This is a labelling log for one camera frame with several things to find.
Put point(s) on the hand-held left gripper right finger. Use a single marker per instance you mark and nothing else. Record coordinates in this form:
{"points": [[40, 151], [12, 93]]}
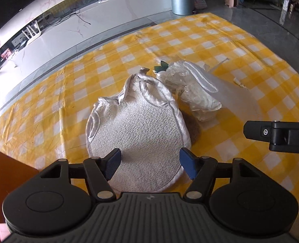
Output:
{"points": [[187, 160]]}

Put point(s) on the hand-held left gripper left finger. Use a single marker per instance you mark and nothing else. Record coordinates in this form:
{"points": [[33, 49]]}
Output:
{"points": [[114, 158]]}

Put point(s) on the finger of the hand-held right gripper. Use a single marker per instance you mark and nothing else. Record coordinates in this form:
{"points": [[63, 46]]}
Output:
{"points": [[257, 130]]}

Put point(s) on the small white scrap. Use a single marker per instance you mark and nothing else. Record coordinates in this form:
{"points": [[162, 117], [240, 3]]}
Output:
{"points": [[240, 82]]}

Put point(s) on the yellow checkered tablecloth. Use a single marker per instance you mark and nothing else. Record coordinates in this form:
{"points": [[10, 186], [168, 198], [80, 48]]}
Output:
{"points": [[63, 93]]}

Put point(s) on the orange tray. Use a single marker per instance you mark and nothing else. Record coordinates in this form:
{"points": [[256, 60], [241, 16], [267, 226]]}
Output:
{"points": [[5, 177]]}

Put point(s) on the white standing sign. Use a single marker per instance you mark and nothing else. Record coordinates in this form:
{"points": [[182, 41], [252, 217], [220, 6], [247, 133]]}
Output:
{"points": [[284, 8]]}

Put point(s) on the white marble television console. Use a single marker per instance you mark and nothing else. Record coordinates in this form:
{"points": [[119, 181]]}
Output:
{"points": [[88, 30]]}

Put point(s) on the woven basket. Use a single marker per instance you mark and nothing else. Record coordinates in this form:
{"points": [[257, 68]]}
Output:
{"points": [[200, 1]]}

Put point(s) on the pink box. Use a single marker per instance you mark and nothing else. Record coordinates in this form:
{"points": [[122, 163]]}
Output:
{"points": [[6, 54]]}

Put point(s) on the white router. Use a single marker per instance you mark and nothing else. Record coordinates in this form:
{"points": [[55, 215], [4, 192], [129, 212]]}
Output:
{"points": [[31, 31]]}

